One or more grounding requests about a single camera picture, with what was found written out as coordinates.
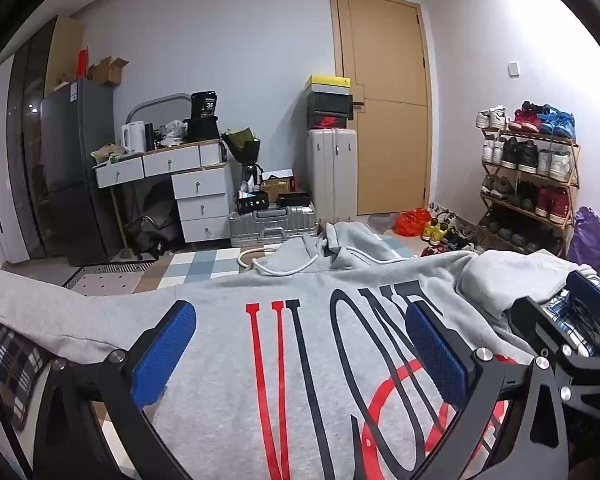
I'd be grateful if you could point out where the dark grey fridge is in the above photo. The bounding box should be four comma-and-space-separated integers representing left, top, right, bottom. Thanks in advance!
40, 78, 127, 267

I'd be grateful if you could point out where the open cardboard box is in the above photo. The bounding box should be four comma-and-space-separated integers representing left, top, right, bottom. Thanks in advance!
87, 56, 130, 86

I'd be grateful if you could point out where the yellow shoe box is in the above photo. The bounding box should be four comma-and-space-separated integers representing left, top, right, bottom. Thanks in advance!
305, 74, 354, 90

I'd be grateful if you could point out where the white desk with drawers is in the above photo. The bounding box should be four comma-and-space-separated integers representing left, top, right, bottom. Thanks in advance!
94, 137, 232, 247

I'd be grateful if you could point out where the flat cardboard sheet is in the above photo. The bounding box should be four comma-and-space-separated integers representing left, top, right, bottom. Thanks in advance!
44, 15, 87, 97

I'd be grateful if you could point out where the black tub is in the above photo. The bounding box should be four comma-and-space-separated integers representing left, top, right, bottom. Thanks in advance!
190, 91, 220, 121

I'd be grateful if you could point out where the silver suitcase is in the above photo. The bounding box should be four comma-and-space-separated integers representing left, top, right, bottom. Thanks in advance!
228, 202, 317, 248

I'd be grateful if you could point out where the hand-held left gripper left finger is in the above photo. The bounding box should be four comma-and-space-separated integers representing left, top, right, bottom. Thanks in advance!
32, 300, 198, 480

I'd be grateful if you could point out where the blue brown checkered rug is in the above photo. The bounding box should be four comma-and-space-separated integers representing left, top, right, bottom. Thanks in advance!
132, 234, 421, 297

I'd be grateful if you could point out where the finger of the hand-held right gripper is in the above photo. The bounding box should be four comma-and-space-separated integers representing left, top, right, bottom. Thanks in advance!
564, 269, 600, 356
510, 296, 578, 361

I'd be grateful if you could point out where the dark glass wardrobe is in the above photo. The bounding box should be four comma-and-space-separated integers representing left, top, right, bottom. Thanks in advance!
5, 15, 86, 261

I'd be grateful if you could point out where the grey arched frame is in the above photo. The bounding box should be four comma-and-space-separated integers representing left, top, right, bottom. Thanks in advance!
125, 92, 194, 127

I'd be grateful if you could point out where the pile of loose shoes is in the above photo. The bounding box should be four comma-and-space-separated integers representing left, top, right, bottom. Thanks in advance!
420, 202, 487, 257

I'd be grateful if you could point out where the white crumpled bag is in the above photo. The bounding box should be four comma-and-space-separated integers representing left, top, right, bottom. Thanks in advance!
159, 120, 189, 147

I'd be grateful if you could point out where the black red shoe box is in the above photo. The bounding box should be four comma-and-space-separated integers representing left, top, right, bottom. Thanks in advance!
307, 110, 352, 131

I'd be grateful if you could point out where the wooden door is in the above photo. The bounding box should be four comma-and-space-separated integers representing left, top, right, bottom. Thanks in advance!
328, 0, 434, 216

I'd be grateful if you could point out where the white electric kettle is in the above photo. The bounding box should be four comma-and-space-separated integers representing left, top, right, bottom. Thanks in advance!
121, 120, 147, 155

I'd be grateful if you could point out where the orange plastic bag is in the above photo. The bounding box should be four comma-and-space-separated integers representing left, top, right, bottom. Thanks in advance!
393, 207, 434, 237

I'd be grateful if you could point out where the dark plaid cloth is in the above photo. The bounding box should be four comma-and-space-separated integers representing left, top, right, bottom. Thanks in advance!
0, 320, 56, 431

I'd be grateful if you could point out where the dark wrapped bouquet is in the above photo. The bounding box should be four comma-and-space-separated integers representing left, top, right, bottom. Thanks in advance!
222, 128, 262, 197

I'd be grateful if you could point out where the small black box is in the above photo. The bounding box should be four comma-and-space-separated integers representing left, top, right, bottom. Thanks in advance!
236, 192, 270, 214

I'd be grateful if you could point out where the grey printed hoodie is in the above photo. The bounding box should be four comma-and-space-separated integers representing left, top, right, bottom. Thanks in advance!
0, 221, 600, 480

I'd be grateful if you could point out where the white wardrobe door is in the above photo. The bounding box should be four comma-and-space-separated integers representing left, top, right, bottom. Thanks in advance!
0, 55, 31, 267

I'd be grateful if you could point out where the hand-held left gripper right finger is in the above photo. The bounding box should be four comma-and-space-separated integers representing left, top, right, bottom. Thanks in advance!
404, 301, 572, 480

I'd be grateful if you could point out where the white upright suitcase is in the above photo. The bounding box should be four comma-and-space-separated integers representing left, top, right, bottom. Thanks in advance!
306, 128, 359, 225

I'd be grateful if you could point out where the purple bag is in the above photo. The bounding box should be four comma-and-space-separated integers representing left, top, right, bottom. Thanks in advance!
567, 205, 600, 279

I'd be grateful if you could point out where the blue plaid cloth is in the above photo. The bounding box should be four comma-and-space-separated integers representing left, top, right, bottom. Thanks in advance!
542, 270, 600, 358

